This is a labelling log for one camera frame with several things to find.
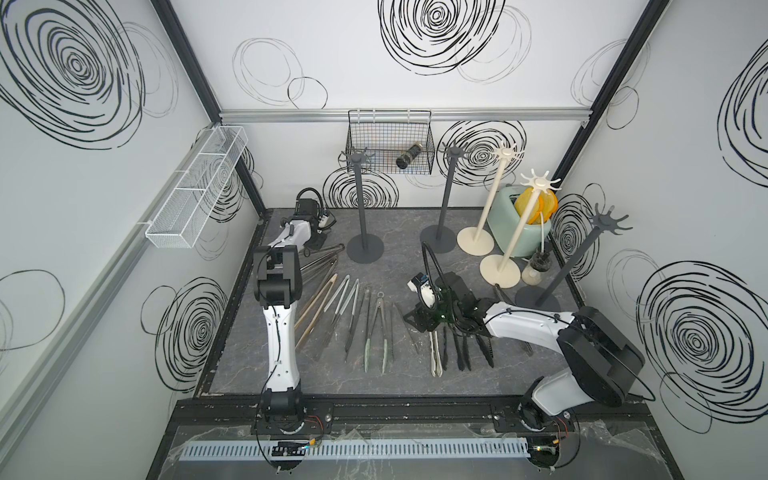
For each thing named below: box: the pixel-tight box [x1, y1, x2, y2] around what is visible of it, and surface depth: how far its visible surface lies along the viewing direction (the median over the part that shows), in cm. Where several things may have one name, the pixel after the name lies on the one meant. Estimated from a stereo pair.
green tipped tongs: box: [364, 291, 388, 374], surface depth 86 cm
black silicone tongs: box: [443, 326, 472, 371], surface depth 84 cm
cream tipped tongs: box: [429, 331, 443, 378], surface depth 81 cm
